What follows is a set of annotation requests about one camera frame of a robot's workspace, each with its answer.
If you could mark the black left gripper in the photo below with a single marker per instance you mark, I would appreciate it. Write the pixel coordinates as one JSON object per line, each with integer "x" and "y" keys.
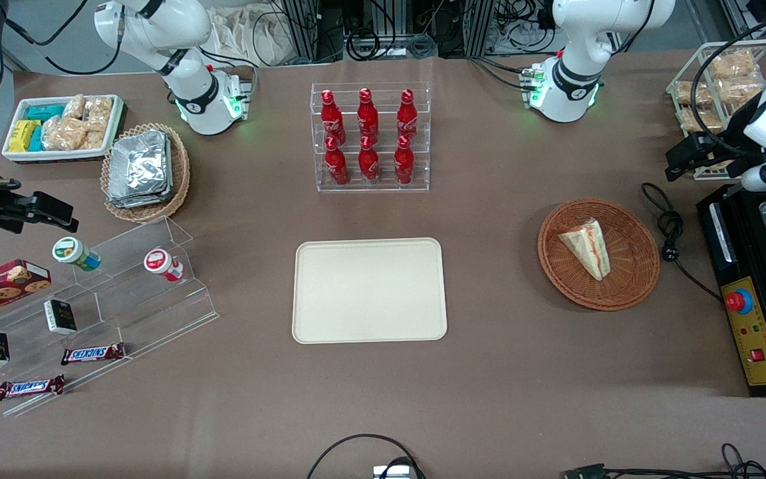
{"x": 731, "y": 144}

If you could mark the plastic-wrapped triangle sandwich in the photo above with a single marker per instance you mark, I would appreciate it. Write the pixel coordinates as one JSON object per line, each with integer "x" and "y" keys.
{"x": 588, "y": 247}

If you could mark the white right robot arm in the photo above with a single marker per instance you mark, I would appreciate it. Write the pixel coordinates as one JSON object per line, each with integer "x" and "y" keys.
{"x": 193, "y": 100}

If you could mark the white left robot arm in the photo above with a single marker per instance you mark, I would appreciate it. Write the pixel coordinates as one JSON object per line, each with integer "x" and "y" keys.
{"x": 579, "y": 80}

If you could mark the round brown wicker basket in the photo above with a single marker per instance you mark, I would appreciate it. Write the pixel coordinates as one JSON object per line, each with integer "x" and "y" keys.
{"x": 629, "y": 279}

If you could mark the oval light wicker basket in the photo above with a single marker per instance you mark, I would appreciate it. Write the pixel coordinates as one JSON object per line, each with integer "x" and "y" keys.
{"x": 180, "y": 173}

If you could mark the beige rectangular serving tray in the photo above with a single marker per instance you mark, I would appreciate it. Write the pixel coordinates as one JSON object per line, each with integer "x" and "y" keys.
{"x": 368, "y": 291}

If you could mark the bagged puffed rice cake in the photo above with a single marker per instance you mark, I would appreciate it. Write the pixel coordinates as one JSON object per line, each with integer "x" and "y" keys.
{"x": 742, "y": 91}
{"x": 732, "y": 64}
{"x": 692, "y": 93}
{"x": 697, "y": 120}

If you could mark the green lid yogurt cup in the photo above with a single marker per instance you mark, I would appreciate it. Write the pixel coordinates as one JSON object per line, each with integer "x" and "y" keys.
{"x": 72, "y": 251}

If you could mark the white rectangular snack bin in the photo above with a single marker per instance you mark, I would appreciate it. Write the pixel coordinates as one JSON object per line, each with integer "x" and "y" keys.
{"x": 17, "y": 154}

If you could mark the teal snack packet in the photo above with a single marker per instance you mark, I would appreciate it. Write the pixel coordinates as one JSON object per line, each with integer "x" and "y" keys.
{"x": 36, "y": 140}
{"x": 45, "y": 112}

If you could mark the clear bag rice crackers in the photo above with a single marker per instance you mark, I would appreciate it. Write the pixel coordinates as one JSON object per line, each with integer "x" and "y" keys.
{"x": 74, "y": 106}
{"x": 98, "y": 113}
{"x": 94, "y": 140}
{"x": 64, "y": 133}

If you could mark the yellow snack packet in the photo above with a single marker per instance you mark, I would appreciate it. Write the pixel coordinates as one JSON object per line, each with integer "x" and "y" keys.
{"x": 22, "y": 135}

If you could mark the red tartan cookie box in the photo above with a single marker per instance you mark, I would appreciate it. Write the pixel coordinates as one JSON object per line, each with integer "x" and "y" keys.
{"x": 0, "y": 287}

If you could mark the silver foil pack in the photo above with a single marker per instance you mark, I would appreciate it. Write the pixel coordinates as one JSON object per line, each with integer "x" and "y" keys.
{"x": 138, "y": 163}
{"x": 143, "y": 199}

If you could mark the red lid yogurt cup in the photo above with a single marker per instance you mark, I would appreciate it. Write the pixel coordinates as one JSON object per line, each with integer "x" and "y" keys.
{"x": 159, "y": 261}

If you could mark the clear acrylic tiered shelf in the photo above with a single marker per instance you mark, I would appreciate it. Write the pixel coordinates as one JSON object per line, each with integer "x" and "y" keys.
{"x": 150, "y": 313}

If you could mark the snickers chocolate bar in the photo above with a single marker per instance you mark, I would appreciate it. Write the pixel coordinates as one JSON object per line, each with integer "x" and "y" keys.
{"x": 92, "y": 353}
{"x": 29, "y": 387}

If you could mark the red emergency stop button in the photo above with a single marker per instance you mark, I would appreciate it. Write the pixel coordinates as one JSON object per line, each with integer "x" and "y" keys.
{"x": 739, "y": 301}

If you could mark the black machine yellow panel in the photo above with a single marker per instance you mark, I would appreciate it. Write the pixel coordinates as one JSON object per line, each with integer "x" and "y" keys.
{"x": 752, "y": 332}

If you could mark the clear acrylic bottle rack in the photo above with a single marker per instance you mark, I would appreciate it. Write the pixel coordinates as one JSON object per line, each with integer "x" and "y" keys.
{"x": 416, "y": 183}

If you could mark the white cloth bag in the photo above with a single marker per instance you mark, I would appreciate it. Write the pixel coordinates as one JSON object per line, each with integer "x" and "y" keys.
{"x": 250, "y": 36}

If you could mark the red cola bottle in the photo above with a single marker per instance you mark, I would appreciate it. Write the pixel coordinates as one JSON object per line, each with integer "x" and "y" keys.
{"x": 332, "y": 120}
{"x": 336, "y": 166}
{"x": 368, "y": 118}
{"x": 407, "y": 118}
{"x": 369, "y": 166}
{"x": 404, "y": 165}

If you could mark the small silver device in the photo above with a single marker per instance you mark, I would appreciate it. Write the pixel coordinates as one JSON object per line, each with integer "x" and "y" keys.
{"x": 391, "y": 473}

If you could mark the red rocker switch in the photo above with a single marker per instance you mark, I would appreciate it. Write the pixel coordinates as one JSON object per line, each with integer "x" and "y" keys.
{"x": 757, "y": 354}

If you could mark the aluminium frame post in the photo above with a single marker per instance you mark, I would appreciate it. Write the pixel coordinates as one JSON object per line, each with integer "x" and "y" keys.
{"x": 481, "y": 26}
{"x": 303, "y": 30}

